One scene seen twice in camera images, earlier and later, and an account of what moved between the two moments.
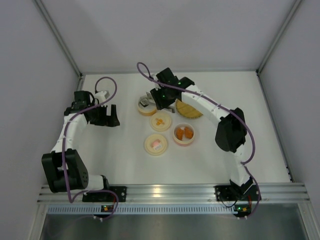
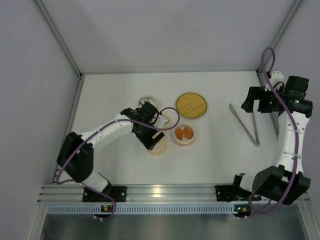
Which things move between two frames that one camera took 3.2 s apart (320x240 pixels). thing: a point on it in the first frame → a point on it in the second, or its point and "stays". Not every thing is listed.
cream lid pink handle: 155,144 stays
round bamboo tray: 186,110 stays
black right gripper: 158,99 → 251,99
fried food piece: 179,132 stays
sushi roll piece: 144,102 stays
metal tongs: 145,101 → 256,143
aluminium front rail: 274,192 stays
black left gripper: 104,116 → 153,139
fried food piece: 188,132 stays
